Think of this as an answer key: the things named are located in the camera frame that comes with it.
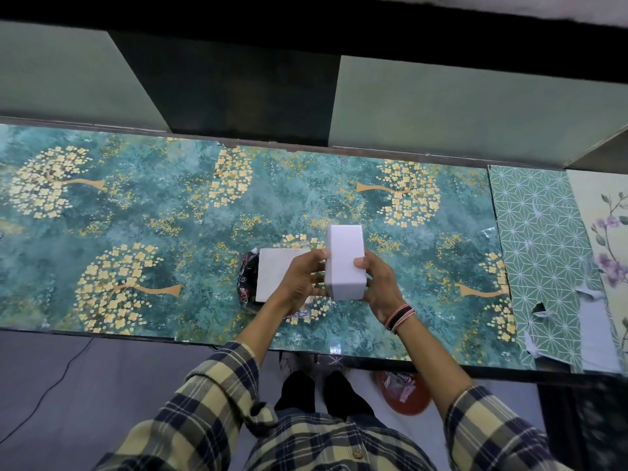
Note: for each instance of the black trousers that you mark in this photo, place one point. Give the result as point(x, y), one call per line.
point(343, 394)

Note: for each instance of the cream floral patterned sheet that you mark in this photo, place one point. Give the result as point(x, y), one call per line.
point(606, 225)

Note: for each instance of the green geometric patterned sheet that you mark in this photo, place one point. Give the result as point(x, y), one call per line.
point(539, 240)

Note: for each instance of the black patterned pouch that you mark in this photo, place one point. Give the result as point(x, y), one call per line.
point(247, 279)

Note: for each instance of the black red wrist thread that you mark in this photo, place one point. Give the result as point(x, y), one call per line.
point(404, 320)

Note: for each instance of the white rectangular box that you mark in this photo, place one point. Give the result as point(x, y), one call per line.
point(345, 262)

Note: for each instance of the red round plastic container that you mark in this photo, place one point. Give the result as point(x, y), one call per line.
point(409, 404)

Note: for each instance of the person's right forearm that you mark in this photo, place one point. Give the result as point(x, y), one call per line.
point(427, 358)

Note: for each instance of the yellow navy plaid shirt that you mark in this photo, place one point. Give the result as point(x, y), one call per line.
point(319, 446)

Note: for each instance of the person's left fingers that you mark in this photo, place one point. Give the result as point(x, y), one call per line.
point(315, 256)

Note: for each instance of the clear plastic packet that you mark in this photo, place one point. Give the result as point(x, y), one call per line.
point(400, 386)

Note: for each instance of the pink wrist band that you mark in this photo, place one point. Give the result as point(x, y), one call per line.
point(395, 316)

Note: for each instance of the teal floral table cover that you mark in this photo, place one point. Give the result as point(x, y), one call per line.
point(162, 230)

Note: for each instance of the white flat box lid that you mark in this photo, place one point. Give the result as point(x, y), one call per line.
point(274, 274)

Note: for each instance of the person's right hand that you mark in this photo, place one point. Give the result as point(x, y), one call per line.
point(385, 289)

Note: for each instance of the person's left forearm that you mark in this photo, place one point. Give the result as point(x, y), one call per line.
point(265, 328)

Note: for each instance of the person's left hand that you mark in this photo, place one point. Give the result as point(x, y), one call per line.
point(294, 284)

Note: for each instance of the person's right thumb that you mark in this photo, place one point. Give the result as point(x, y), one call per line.
point(361, 262)

